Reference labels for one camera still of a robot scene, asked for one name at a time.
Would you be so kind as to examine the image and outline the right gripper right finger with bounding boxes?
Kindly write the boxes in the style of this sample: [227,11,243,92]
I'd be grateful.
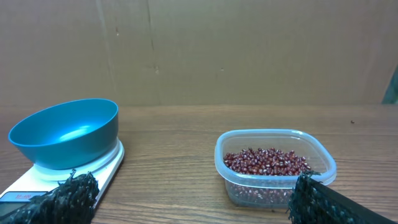
[287,170,396,224]

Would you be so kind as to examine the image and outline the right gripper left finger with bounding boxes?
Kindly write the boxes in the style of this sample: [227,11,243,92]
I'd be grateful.
[1,169,100,224]

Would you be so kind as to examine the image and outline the white digital kitchen scale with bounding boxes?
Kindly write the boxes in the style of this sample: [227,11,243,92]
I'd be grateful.
[1,139,124,217]

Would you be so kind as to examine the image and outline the blue plastic bowl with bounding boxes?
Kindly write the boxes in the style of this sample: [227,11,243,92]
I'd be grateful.
[8,98,119,170]

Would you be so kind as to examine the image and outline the red adzuki beans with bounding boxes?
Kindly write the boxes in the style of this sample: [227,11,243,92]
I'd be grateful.
[223,147,312,205]

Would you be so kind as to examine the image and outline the clear plastic container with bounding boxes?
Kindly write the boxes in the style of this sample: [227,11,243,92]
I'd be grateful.
[215,129,337,208]

